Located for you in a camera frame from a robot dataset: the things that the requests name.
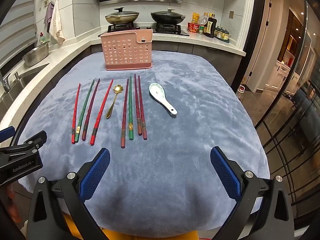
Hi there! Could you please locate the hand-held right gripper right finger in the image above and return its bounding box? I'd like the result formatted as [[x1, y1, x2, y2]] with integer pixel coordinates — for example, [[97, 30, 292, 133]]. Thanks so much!
[[210, 146, 295, 240]]

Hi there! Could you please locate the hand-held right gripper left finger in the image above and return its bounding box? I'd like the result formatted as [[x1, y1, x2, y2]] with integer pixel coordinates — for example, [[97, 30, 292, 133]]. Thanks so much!
[[26, 147, 112, 240]]

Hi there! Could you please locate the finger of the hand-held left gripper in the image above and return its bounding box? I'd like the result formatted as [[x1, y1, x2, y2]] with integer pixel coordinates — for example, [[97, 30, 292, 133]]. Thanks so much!
[[0, 130, 48, 156], [0, 127, 15, 143]]

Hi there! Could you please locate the red chopstick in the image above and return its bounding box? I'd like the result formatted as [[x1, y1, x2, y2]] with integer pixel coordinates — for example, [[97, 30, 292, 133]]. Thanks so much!
[[90, 79, 114, 146], [72, 83, 81, 145]]

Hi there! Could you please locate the green chopstick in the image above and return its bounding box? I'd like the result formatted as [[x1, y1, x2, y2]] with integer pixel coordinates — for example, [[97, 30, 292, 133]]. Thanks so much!
[[129, 76, 134, 141], [75, 79, 95, 143]]

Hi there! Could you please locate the gold flower spoon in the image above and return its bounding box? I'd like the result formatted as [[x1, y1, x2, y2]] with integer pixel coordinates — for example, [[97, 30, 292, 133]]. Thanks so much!
[[105, 85, 125, 119]]

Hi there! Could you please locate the white ceramic spoon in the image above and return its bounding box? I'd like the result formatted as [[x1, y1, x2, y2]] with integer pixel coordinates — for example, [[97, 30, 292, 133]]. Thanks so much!
[[149, 83, 178, 115]]

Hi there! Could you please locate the pink perforated utensil holder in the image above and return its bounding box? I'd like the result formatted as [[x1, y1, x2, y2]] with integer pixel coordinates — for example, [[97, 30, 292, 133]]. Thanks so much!
[[100, 29, 153, 71]]

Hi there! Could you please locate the person's left hand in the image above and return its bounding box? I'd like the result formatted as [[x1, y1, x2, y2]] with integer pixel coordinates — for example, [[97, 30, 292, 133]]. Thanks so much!
[[5, 184, 20, 222]]

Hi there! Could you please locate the steel sink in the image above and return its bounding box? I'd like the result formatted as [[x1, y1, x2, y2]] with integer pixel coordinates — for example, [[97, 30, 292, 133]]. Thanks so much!
[[0, 64, 48, 107]]

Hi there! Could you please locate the chrome faucet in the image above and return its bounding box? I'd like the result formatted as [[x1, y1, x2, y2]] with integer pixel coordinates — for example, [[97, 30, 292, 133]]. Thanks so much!
[[0, 70, 12, 93]]

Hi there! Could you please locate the blue-grey fleece blanket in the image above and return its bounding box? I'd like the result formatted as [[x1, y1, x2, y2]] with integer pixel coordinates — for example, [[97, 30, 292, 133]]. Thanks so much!
[[19, 51, 271, 233]]

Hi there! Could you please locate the plastic bottle on floor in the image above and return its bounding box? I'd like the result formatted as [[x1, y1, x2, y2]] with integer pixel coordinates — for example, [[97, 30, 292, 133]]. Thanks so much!
[[236, 85, 247, 102]]

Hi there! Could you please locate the steel basin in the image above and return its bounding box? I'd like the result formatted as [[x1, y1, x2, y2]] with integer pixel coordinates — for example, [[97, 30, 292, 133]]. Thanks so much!
[[22, 42, 50, 68]]

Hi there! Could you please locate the black framed glass door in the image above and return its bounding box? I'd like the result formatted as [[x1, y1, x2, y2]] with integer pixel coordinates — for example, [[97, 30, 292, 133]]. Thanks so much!
[[254, 0, 320, 217]]

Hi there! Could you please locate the white window blind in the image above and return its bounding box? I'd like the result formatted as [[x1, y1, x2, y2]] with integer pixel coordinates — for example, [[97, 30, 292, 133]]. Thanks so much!
[[0, 4, 38, 67]]

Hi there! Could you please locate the green dish soap bottle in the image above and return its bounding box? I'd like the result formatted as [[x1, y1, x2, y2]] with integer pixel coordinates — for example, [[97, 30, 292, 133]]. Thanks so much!
[[39, 32, 51, 45]]

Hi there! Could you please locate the white cabinet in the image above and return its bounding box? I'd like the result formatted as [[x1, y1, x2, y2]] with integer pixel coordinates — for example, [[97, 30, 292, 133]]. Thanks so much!
[[273, 59, 296, 81]]

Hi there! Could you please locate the white hanging towel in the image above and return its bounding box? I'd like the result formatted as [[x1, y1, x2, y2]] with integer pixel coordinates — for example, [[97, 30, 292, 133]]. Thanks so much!
[[49, 0, 66, 44]]

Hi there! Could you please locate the purple hanging cloth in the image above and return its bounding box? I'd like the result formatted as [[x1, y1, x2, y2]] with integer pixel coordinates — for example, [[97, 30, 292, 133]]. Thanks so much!
[[44, 2, 55, 33]]

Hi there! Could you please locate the condiment jar set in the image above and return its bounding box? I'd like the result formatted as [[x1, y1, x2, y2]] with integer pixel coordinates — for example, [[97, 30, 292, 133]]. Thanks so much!
[[214, 26, 231, 43]]

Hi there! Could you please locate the dark soy sauce bottle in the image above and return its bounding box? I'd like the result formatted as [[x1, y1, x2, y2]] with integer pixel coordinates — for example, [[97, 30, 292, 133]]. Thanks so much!
[[203, 13, 217, 39]]

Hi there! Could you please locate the beige wok with glass lid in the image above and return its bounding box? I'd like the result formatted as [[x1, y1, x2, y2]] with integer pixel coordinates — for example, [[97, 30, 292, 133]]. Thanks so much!
[[104, 7, 140, 26]]

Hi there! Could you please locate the black gas stove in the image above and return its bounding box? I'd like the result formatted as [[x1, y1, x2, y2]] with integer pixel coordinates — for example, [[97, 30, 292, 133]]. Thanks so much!
[[97, 23, 190, 37]]

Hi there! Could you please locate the black wok with lid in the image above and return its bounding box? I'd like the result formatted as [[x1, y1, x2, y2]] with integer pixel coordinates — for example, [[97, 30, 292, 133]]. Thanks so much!
[[150, 8, 186, 24]]

